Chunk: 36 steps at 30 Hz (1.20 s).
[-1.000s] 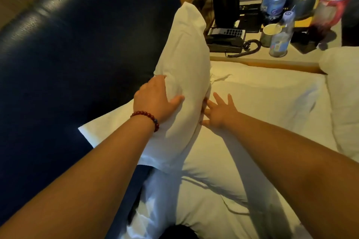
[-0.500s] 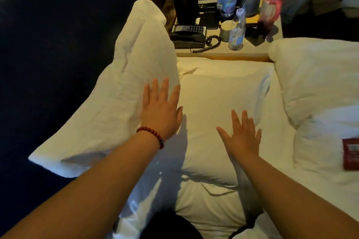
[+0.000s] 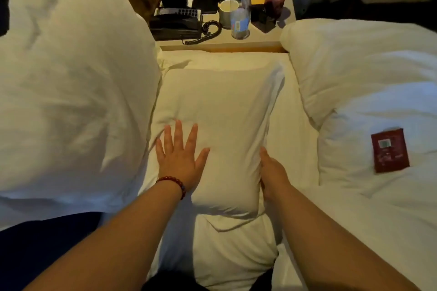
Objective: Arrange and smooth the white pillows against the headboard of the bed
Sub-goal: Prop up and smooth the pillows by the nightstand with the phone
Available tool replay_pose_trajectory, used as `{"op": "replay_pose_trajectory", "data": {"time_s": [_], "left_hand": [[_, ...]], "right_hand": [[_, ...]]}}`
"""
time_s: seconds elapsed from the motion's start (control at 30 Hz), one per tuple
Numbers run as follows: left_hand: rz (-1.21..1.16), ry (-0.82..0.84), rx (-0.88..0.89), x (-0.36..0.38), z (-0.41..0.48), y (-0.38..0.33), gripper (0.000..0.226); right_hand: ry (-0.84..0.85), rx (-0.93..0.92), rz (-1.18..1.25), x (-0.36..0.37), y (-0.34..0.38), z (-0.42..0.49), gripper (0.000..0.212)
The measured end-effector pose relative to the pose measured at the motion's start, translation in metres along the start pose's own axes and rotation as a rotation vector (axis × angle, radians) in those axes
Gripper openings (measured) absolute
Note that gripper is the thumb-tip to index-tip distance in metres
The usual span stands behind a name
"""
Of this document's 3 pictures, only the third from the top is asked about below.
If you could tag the white pillow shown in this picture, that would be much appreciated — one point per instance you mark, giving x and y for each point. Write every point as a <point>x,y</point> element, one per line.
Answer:
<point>225,113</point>
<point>225,253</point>

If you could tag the beige nightstand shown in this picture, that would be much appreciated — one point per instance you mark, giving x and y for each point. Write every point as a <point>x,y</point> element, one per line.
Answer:
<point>269,36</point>

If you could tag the person's right hand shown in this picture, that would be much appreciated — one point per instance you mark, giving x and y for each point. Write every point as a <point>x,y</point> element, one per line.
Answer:
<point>275,178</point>

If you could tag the person's right forearm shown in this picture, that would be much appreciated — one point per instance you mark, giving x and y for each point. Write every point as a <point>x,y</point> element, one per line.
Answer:
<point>327,253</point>

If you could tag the person's right thumb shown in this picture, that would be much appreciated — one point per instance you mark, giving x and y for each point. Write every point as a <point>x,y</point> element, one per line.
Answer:
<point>265,159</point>

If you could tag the person's left hand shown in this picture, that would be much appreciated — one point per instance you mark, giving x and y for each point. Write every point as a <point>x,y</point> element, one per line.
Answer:
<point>179,166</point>

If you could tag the grey mug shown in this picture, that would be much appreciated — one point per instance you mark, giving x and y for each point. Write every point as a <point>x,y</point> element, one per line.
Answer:
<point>226,13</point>

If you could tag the person's left thumb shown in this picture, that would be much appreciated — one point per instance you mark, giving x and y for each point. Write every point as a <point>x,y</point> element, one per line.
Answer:
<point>203,158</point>

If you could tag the person's left forearm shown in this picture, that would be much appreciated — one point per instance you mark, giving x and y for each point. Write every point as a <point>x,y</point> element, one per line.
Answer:
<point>116,250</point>

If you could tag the dark red packet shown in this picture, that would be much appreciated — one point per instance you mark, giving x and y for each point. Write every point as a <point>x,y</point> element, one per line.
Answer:
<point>390,151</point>

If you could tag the person's left little finger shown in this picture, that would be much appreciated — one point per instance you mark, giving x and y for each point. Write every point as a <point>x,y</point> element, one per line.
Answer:
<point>159,149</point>

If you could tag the rumpled white duvet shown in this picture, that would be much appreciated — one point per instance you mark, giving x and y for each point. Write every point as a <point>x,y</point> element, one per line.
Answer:
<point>368,79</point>

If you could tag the small purple-capped water bottle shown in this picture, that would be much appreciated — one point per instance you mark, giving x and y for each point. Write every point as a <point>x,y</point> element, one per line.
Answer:
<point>241,11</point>

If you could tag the person's left middle finger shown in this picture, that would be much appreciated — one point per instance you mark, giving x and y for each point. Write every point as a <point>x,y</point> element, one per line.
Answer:
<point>179,134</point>

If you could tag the large white duvet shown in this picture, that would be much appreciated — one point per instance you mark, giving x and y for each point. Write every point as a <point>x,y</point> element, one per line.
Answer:
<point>68,96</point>

